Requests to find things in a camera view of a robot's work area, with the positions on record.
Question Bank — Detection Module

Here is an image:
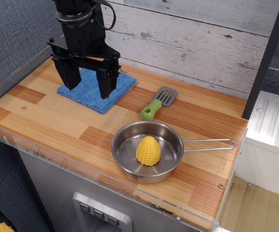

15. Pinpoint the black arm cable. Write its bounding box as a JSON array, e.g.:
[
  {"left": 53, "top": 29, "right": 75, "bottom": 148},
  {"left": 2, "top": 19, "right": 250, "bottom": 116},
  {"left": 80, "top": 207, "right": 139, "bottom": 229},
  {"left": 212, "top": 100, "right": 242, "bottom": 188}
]
[{"left": 94, "top": 0, "right": 117, "bottom": 31}]

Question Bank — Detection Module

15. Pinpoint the black right frame post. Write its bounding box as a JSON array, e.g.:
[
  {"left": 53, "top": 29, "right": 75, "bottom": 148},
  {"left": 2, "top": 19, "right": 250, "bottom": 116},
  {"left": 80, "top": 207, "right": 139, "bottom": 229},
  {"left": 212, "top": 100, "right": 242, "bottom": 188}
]
[{"left": 242, "top": 12, "right": 279, "bottom": 119}]

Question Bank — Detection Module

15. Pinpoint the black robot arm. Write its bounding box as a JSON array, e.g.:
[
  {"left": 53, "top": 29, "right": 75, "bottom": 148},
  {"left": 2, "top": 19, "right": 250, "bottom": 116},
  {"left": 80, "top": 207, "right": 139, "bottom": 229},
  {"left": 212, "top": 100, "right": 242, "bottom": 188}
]
[{"left": 47, "top": 0, "right": 122, "bottom": 99}]

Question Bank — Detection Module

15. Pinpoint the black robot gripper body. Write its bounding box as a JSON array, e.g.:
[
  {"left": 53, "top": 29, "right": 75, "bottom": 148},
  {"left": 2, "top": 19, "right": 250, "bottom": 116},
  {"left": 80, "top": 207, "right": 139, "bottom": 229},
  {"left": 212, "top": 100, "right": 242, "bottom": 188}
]
[{"left": 46, "top": 18, "right": 120, "bottom": 65}]

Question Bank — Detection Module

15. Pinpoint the folded blue towel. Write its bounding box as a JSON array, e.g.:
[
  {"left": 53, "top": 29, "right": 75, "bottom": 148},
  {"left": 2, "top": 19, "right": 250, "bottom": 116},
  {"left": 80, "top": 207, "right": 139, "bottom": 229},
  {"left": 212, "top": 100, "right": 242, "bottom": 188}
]
[{"left": 57, "top": 69, "right": 137, "bottom": 114}]

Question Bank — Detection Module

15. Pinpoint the clear acrylic edge guard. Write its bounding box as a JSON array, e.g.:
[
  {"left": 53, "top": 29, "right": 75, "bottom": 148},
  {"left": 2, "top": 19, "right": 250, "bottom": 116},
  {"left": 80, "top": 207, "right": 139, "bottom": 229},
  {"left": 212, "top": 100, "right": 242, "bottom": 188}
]
[{"left": 0, "top": 129, "right": 220, "bottom": 232}]

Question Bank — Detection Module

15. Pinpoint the stainless steel pan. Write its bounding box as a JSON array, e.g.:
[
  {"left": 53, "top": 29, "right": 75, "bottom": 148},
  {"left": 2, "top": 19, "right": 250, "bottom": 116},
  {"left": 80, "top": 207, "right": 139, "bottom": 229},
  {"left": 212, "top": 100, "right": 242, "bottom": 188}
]
[{"left": 111, "top": 121, "right": 236, "bottom": 184}]

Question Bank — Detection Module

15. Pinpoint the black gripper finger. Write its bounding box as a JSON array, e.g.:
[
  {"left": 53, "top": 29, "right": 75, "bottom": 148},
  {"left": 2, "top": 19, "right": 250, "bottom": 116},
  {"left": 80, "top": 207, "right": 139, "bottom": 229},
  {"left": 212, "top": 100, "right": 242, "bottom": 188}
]
[
  {"left": 96, "top": 63, "right": 122, "bottom": 99},
  {"left": 52, "top": 55, "right": 81, "bottom": 90}
]

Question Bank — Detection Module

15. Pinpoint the grey toy dispenser panel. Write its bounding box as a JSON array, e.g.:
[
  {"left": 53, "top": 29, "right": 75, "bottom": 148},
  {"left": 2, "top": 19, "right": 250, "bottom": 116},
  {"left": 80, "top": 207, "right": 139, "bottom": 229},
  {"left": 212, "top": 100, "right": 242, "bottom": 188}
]
[{"left": 73, "top": 191, "right": 133, "bottom": 232}]

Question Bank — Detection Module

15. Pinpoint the white ribbed cabinet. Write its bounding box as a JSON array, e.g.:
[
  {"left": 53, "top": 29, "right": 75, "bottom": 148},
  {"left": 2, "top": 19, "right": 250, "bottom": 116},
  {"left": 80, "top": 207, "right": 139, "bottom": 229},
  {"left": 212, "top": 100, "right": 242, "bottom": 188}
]
[{"left": 235, "top": 91, "right": 279, "bottom": 194}]

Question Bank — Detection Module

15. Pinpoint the grey spatula with green handle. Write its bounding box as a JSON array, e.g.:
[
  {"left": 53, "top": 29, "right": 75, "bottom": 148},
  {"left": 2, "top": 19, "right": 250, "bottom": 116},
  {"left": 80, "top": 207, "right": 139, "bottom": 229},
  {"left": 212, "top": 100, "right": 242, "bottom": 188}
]
[{"left": 140, "top": 86, "right": 178, "bottom": 120}]

